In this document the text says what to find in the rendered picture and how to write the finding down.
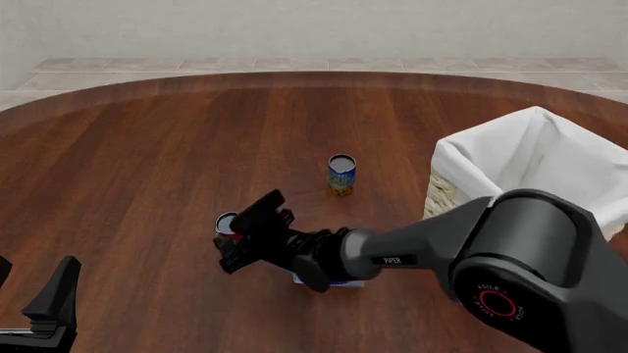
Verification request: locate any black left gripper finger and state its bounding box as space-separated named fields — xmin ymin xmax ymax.
xmin=0 ymin=254 xmax=14 ymax=288
xmin=21 ymin=255 xmax=82 ymax=322

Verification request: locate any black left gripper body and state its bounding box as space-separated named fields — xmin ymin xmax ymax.
xmin=0 ymin=318 xmax=79 ymax=353

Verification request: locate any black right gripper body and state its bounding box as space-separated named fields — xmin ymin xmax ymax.
xmin=218 ymin=188 xmax=296 ymax=276

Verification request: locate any tomato sauce tin, red label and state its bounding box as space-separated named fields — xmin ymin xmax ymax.
xmin=214 ymin=211 xmax=243 ymax=255

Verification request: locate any woven wicker basket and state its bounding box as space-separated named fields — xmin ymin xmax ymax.
xmin=422 ymin=170 xmax=466 ymax=222

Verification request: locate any white cloth basket liner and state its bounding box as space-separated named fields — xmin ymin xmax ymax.
xmin=433 ymin=106 xmax=628 ymax=242

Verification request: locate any soup tin, blue yellow label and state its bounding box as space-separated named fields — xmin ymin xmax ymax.
xmin=327 ymin=153 xmax=358 ymax=197

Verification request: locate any white and purple food box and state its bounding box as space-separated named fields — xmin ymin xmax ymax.
xmin=292 ymin=272 xmax=366 ymax=289

